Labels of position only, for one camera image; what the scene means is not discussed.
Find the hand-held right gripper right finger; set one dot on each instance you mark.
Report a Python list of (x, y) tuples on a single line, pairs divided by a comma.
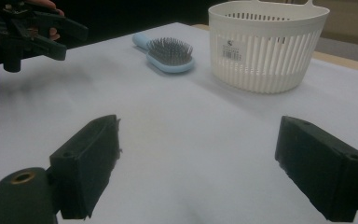
[(320, 168)]

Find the white plastic basket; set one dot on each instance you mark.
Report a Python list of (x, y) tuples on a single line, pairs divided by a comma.
[(261, 71)]

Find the light blue hairbrush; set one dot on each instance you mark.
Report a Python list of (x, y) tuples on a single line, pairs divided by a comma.
[(169, 67)]

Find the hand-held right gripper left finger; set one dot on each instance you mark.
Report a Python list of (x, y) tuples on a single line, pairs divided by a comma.
[(84, 161)]

